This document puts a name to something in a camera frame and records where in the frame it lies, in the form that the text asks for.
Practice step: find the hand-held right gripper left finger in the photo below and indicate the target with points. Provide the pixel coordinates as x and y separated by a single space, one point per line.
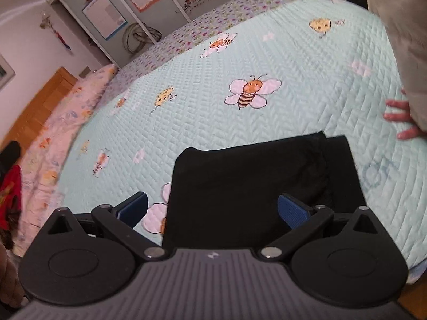
135 208

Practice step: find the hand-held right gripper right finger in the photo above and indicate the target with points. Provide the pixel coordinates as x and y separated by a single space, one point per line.
293 211

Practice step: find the black pants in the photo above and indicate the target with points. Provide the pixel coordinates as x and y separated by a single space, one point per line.
250 180

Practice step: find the pink floral pillow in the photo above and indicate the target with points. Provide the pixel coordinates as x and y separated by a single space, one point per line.
66 116

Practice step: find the bee print quilt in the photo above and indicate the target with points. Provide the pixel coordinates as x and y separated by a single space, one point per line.
317 90

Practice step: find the red cloth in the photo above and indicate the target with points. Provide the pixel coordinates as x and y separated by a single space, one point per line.
11 186

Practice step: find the wooden headboard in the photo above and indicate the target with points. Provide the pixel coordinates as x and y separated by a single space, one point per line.
36 106

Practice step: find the blue framed paper sheet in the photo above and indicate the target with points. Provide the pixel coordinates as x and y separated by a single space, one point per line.
105 15

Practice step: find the white wardrobe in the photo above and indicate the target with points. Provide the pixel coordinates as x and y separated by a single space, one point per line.
166 10

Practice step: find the purple floral bed sheet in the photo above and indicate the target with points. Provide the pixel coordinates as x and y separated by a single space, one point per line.
206 20

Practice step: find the framed wall picture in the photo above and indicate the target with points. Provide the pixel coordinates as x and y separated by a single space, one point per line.
5 73

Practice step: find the hanging wall ornament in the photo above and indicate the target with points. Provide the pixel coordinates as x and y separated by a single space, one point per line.
55 28

